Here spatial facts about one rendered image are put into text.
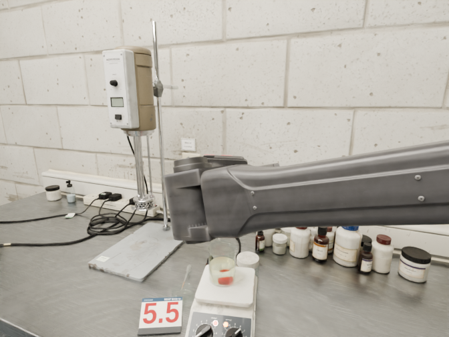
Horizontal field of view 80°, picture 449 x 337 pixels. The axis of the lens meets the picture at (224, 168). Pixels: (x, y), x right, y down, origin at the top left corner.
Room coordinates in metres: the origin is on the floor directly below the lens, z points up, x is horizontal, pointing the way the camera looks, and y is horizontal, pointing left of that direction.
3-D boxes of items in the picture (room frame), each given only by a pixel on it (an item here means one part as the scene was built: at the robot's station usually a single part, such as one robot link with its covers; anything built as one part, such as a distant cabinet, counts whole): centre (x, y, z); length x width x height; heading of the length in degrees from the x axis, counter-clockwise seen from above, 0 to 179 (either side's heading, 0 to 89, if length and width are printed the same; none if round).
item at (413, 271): (0.65, -0.53, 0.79); 0.07 x 0.07 x 0.07
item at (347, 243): (0.73, -0.37, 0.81); 0.07 x 0.07 x 0.13
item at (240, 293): (0.51, -0.01, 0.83); 0.12 x 0.12 x 0.01; 81
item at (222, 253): (0.52, 0.01, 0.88); 0.07 x 0.06 x 0.08; 143
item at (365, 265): (0.68, -0.40, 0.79); 0.03 x 0.03 x 0.08
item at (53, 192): (1.25, 0.85, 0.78); 0.06 x 0.06 x 0.06
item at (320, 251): (0.74, -0.30, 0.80); 0.04 x 0.04 x 0.11
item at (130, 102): (0.79, 0.27, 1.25); 0.15 x 0.11 x 0.24; 158
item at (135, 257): (0.80, 0.26, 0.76); 0.30 x 0.20 x 0.01; 158
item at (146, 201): (0.81, 0.26, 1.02); 0.07 x 0.07 x 0.25
